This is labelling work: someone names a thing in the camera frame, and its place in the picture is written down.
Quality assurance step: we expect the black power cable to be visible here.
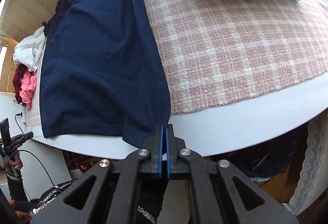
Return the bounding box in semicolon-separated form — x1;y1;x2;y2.
14;111;62;190

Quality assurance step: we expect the pink plaid table cloth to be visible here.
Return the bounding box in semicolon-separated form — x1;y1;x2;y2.
26;0;327;126

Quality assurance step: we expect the pink garment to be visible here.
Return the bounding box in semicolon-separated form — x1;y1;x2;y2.
19;71;37;110

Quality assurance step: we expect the crumpled white shirt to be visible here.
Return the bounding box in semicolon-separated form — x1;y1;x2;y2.
13;27;46;72

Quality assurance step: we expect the dark red garment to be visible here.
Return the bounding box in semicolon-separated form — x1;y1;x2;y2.
12;64;28;104

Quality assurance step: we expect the navy blue t-shirt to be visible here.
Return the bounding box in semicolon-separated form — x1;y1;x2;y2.
40;0;171;147

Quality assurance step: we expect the white lace cloth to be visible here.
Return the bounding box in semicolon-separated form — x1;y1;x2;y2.
288;110;327;216

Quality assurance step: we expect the person's left hand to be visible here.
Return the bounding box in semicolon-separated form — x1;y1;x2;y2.
9;152;23;170

